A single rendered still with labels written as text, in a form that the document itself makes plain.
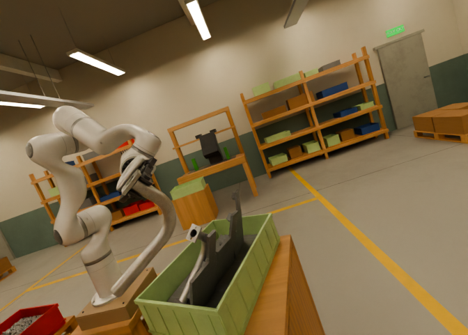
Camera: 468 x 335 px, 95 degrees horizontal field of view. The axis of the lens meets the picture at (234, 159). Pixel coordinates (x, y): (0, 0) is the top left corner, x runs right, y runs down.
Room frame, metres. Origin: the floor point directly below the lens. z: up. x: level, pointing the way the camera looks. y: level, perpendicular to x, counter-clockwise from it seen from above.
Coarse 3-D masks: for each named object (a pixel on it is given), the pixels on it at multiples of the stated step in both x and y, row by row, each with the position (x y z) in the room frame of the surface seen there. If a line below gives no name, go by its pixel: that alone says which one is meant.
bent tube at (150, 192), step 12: (132, 180) 0.45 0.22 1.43; (144, 192) 0.47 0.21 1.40; (156, 192) 0.48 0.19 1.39; (156, 204) 0.49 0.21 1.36; (168, 204) 0.49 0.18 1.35; (168, 216) 0.49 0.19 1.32; (168, 228) 0.49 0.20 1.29; (156, 240) 0.49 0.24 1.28; (168, 240) 0.50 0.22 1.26; (144, 252) 0.48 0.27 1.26; (156, 252) 0.48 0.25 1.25; (132, 264) 0.48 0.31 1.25; (144, 264) 0.47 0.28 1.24; (132, 276) 0.47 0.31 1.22; (120, 288) 0.46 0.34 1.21
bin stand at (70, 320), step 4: (68, 316) 1.12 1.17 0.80; (72, 316) 1.11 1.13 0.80; (68, 320) 1.08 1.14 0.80; (72, 320) 1.10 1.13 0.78; (76, 320) 1.11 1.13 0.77; (68, 324) 1.07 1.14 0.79; (72, 324) 1.09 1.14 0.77; (76, 324) 1.10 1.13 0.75; (60, 328) 1.04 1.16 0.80; (64, 328) 1.05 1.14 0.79; (68, 328) 1.08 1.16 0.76; (72, 328) 1.08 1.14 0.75; (56, 332) 1.02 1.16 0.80; (60, 332) 1.03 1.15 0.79; (68, 332) 1.08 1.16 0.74
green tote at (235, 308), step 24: (264, 216) 1.14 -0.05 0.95; (216, 240) 1.28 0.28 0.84; (264, 240) 0.97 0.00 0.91; (192, 264) 1.07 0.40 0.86; (264, 264) 0.91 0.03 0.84; (168, 288) 0.92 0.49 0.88; (240, 288) 0.72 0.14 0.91; (144, 312) 0.78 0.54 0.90; (168, 312) 0.71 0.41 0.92; (192, 312) 0.64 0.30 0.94; (216, 312) 0.59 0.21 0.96; (240, 312) 0.68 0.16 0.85
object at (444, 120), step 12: (444, 108) 4.08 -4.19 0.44; (456, 108) 3.77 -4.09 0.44; (420, 120) 4.13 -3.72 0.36; (432, 120) 3.78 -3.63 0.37; (444, 120) 3.53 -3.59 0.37; (456, 120) 3.32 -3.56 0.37; (420, 132) 4.27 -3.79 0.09; (432, 132) 3.86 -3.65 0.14; (444, 132) 3.59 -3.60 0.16; (456, 132) 3.36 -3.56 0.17
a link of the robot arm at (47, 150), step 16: (32, 144) 0.83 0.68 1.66; (48, 144) 0.85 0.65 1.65; (64, 144) 0.89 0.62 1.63; (32, 160) 0.85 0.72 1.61; (48, 160) 0.85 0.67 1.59; (64, 176) 0.90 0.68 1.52; (80, 176) 0.95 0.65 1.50; (64, 192) 0.92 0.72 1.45; (80, 192) 0.94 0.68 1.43; (64, 208) 0.92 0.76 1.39; (64, 224) 0.90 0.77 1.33; (80, 224) 0.94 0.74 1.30; (64, 240) 0.90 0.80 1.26
